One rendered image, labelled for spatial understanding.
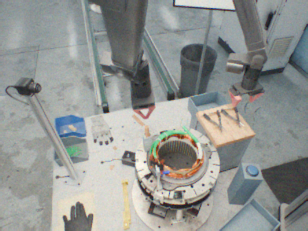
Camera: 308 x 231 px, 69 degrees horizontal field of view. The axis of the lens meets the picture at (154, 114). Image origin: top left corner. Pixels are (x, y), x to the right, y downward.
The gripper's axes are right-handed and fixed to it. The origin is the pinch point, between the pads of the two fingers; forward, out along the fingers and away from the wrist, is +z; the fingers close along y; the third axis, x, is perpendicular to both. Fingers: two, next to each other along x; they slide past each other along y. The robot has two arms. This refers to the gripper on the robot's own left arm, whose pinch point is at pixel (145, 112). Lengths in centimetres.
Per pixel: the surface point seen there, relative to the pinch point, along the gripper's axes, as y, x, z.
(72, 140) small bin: -28, -43, 46
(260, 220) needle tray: 29, 34, 30
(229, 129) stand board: -7.7, 35.2, 27.1
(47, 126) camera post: -6.5, -36.4, 7.7
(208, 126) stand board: -10.6, 26.7, 26.6
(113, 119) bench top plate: -44, -22, 52
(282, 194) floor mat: -13, 102, 138
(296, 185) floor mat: -18, 118, 139
